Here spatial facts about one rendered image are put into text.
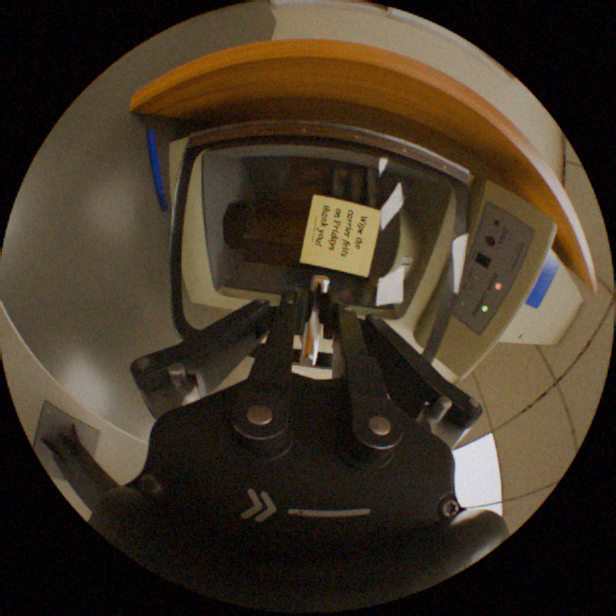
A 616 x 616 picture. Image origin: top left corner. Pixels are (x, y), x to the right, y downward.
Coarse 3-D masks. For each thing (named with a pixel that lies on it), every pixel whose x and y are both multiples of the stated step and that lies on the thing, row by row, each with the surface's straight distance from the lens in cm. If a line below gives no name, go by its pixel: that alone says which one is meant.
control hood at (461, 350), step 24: (480, 192) 32; (504, 192) 33; (480, 216) 32; (528, 216) 33; (552, 240) 35; (528, 264) 33; (528, 288) 34; (504, 312) 34; (456, 336) 36; (480, 336) 36; (456, 360) 39; (480, 360) 39
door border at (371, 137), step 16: (240, 128) 28; (256, 128) 27; (272, 128) 26; (288, 128) 26; (304, 128) 25; (320, 128) 25; (336, 128) 25; (192, 144) 31; (368, 144) 25; (384, 144) 26; (400, 144) 27; (416, 144) 27; (432, 160) 28; (448, 160) 30; (464, 176) 31
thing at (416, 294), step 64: (192, 192) 27; (256, 192) 23; (320, 192) 21; (384, 192) 23; (448, 192) 28; (192, 256) 26; (256, 256) 22; (384, 256) 22; (448, 256) 26; (192, 320) 28; (384, 320) 23; (448, 320) 29
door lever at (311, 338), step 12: (312, 276) 17; (324, 276) 16; (312, 288) 16; (324, 288) 16; (312, 300) 16; (324, 300) 16; (312, 312) 16; (324, 312) 17; (312, 324) 17; (300, 336) 23; (312, 336) 17; (312, 348) 18; (300, 360) 19; (312, 360) 18
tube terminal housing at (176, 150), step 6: (186, 138) 35; (174, 144) 36; (180, 144) 35; (186, 144) 34; (174, 150) 36; (180, 150) 35; (174, 156) 36; (180, 156) 35; (174, 162) 36; (180, 162) 35; (174, 168) 35; (174, 174) 35; (468, 174) 34; (174, 180) 35; (468, 180) 34; (474, 180) 35; (174, 186) 35
